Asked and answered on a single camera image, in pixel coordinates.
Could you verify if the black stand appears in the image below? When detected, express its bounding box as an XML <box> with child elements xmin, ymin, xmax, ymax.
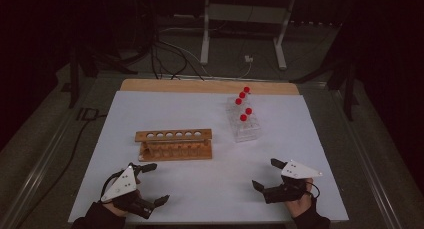
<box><xmin>289</xmin><ymin>22</ymin><xmax>362</xmax><ymax>122</ymax></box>
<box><xmin>60</xmin><ymin>38</ymin><xmax>138</xmax><ymax>109</ymax></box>

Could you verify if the person's right hand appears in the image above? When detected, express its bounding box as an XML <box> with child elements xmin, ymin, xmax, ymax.
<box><xmin>284</xmin><ymin>177</ymin><xmax>316</xmax><ymax>219</ymax></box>

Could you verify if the clear plastic test tube rack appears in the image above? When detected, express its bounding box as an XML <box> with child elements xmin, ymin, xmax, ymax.
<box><xmin>225</xmin><ymin>91</ymin><xmax>262</xmax><ymax>144</ymax></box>

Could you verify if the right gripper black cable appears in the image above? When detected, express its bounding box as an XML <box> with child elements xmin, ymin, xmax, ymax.
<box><xmin>311</xmin><ymin>181</ymin><xmax>322</xmax><ymax>201</ymax></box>

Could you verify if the person's left hand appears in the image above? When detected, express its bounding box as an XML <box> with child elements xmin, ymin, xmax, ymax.
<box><xmin>102</xmin><ymin>203</ymin><xmax>130</xmax><ymax>219</ymax></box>

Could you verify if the power strip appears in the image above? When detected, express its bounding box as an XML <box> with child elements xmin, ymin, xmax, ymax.
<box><xmin>289</xmin><ymin>19</ymin><xmax>336</xmax><ymax>28</ymax></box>

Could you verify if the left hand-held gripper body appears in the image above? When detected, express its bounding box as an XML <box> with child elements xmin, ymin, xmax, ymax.
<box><xmin>100</xmin><ymin>162</ymin><xmax>157</xmax><ymax>220</ymax></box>

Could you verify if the white table mat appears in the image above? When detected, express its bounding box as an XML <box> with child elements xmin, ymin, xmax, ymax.
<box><xmin>68</xmin><ymin>90</ymin><xmax>350</xmax><ymax>224</ymax></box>

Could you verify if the dark equipment with red light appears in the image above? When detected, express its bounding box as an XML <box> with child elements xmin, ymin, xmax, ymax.
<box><xmin>130</xmin><ymin>0</ymin><xmax>158</xmax><ymax>57</ymax></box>

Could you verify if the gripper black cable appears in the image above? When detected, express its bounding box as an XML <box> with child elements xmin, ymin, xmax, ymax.
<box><xmin>311</xmin><ymin>181</ymin><xmax>322</xmax><ymax>201</ymax></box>
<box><xmin>99</xmin><ymin>162</ymin><xmax>134</xmax><ymax>203</ymax></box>

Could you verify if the white plug with cable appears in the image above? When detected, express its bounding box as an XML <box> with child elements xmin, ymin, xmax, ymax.
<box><xmin>237</xmin><ymin>54</ymin><xmax>254</xmax><ymax>79</ymax></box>

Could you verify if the white metal stand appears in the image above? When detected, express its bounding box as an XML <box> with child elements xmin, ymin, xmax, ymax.
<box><xmin>199</xmin><ymin>0</ymin><xmax>298</xmax><ymax>71</ymax></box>

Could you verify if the long black floor cable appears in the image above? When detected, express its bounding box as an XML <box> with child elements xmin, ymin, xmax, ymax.
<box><xmin>18</xmin><ymin>107</ymin><xmax>108</xmax><ymax>227</ymax></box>

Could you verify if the wooden test tube rack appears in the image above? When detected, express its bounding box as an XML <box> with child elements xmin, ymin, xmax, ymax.
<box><xmin>134</xmin><ymin>128</ymin><xmax>214</xmax><ymax>163</ymax></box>

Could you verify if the aluminium frame rail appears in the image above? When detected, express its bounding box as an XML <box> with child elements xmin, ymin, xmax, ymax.
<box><xmin>0</xmin><ymin>115</ymin><xmax>76</xmax><ymax>229</ymax></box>
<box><xmin>331</xmin><ymin>88</ymin><xmax>403</xmax><ymax>229</ymax></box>

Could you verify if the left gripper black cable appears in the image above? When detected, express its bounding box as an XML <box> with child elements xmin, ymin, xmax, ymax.
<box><xmin>99</xmin><ymin>162</ymin><xmax>134</xmax><ymax>203</ymax></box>

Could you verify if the bundle of black floor cables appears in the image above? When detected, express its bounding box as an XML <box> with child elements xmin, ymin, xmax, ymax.
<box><xmin>148</xmin><ymin>38</ymin><xmax>205</xmax><ymax>82</ymax></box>

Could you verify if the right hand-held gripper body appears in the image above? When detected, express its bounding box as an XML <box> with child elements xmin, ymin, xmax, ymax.
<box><xmin>262</xmin><ymin>159</ymin><xmax>324</xmax><ymax>205</ymax></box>

